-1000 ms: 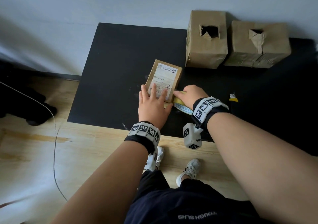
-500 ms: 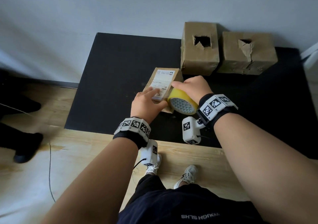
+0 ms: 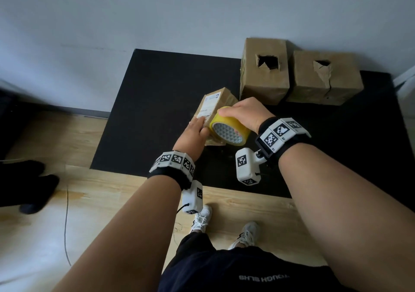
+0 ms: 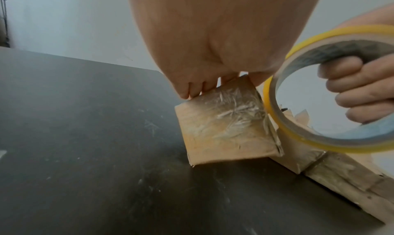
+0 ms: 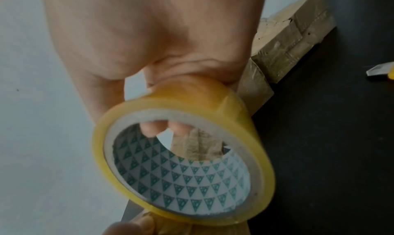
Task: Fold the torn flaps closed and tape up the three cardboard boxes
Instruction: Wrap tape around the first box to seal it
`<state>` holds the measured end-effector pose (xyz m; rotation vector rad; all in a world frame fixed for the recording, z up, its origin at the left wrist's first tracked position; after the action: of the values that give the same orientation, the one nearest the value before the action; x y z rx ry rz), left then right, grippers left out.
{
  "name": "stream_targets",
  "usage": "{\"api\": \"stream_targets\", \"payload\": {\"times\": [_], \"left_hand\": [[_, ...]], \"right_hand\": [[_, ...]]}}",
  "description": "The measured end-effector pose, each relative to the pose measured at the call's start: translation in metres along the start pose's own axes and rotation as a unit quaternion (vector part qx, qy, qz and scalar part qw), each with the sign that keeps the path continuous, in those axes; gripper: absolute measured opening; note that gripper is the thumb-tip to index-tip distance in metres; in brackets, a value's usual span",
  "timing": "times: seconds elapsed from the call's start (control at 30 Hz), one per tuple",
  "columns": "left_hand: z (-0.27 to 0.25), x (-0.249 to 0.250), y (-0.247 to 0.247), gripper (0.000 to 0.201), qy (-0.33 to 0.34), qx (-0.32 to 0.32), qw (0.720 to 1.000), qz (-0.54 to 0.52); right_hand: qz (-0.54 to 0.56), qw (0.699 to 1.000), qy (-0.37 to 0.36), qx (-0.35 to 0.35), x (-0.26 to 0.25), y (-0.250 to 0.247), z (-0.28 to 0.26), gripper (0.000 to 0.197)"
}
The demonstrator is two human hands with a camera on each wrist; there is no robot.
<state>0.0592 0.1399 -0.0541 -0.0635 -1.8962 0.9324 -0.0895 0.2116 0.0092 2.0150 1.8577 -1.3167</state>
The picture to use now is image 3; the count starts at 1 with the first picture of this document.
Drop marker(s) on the person's right hand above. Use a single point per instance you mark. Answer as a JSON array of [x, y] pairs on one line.
[[251, 112]]

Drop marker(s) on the person's left hand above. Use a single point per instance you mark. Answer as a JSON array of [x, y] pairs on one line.
[[191, 139]]

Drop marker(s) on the yellow tape roll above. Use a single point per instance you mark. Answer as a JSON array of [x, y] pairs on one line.
[[230, 121]]

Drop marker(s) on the small cardboard box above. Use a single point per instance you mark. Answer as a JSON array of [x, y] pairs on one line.
[[223, 99]]

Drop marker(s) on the tall cardboard box square hole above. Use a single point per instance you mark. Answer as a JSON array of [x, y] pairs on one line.
[[266, 84]]

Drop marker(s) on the wide cardboard box torn flap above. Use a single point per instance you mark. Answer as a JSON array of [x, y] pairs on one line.
[[343, 81]]

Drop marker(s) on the person's right forearm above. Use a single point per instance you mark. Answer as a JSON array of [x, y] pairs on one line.
[[350, 223]]

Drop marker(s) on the person's left forearm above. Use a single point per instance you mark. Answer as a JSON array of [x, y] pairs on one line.
[[129, 243]]

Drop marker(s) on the black marker wristband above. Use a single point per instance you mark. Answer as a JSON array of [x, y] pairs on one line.
[[282, 139], [172, 168]]

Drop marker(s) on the white left sneaker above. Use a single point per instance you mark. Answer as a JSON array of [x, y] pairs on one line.
[[201, 218]]

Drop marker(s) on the white sneaker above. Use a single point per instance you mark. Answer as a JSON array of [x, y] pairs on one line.
[[247, 235], [201, 218]]

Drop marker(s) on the thin black thread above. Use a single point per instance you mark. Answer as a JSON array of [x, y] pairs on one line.
[[176, 233]]

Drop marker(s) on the white right sneaker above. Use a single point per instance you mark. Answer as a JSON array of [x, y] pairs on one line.
[[247, 235]]

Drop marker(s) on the black shorts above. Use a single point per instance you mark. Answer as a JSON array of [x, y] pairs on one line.
[[246, 272]]

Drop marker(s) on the black bag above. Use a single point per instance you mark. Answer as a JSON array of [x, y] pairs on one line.
[[26, 184]]

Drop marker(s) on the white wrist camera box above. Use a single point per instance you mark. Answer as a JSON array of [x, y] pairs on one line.
[[193, 197], [248, 168]]

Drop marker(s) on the white metal shelf frame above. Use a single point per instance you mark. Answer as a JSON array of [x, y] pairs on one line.
[[407, 87]]

